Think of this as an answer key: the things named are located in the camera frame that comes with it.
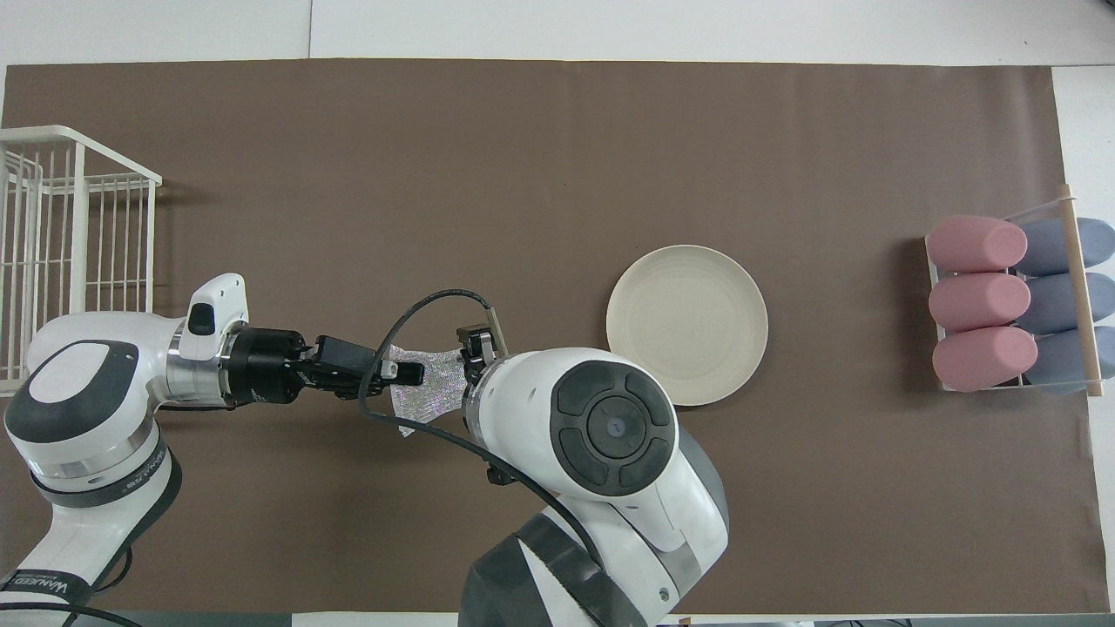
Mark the white wire dish rack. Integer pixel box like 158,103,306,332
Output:
0,125,163,397

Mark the pink plastic cup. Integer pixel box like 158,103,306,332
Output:
929,273,1031,333
926,215,1029,273
932,326,1039,393

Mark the cup rack with wooden rod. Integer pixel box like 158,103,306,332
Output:
923,183,1107,399

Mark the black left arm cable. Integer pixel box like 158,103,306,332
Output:
0,544,145,627

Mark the cream round plate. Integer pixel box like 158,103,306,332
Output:
606,245,769,408

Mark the silver mesh sponge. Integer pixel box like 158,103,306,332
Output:
386,342,469,438

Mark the blue plastic cup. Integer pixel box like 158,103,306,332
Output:
1019,273,1115,336
1019,218,1115,276
1024,327,1115,394

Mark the brown table mat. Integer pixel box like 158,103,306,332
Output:
0,58,1112,615

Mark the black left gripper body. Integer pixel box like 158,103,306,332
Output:
231,329,319,408

